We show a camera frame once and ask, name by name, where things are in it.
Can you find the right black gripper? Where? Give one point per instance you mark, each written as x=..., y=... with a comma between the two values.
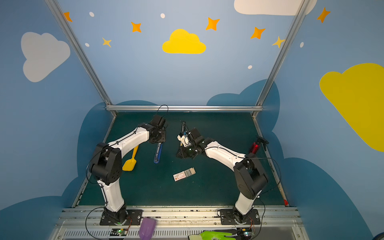
x=182, y=149

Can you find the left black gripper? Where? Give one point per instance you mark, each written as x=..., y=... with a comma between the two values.
x=160, y=138

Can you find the red white staple box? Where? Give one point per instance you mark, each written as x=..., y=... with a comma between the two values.
x=184, y=174

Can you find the black stapler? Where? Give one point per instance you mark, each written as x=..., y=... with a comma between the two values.
x=183, y=130

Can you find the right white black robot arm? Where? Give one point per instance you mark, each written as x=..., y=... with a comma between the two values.
x=250, y=175

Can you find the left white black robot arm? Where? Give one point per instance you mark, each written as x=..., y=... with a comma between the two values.
x=106, y=166

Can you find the yellow plastic scoop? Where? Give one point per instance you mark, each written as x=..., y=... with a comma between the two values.
x=130, y=164

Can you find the red spray bottle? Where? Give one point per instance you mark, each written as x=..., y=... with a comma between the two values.
x=259, y=143

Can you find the green work glove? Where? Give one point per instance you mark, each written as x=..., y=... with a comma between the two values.
x=214, y=235

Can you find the right green circuit board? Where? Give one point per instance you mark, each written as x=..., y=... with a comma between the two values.
x=246, y=233

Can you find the green circuit board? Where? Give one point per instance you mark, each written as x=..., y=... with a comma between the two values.
x=246, y=233
x=119, y=232

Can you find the left green circuit board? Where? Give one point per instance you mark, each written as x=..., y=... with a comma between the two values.
x=119, y=232

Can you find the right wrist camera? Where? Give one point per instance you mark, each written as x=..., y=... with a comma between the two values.
x=195, y=136

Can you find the aluminium frame rear crossbar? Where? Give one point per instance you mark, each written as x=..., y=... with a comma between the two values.
x=136, y=108

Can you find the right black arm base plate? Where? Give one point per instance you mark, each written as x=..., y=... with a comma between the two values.
x=234, y=217

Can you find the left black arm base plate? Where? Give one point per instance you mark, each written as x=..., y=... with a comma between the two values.
x=133, y=216

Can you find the aluminium front rail bed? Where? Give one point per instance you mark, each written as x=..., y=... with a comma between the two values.
x=177, y=223

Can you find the aluminium frame left post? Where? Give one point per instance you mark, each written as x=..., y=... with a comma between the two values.
x=64, y=24

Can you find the aluminium frame post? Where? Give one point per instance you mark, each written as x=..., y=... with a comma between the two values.
x=290, y=37
x=64, y=24

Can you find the aluminium frame right post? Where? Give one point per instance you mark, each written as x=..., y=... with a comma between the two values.
x=290, y=37

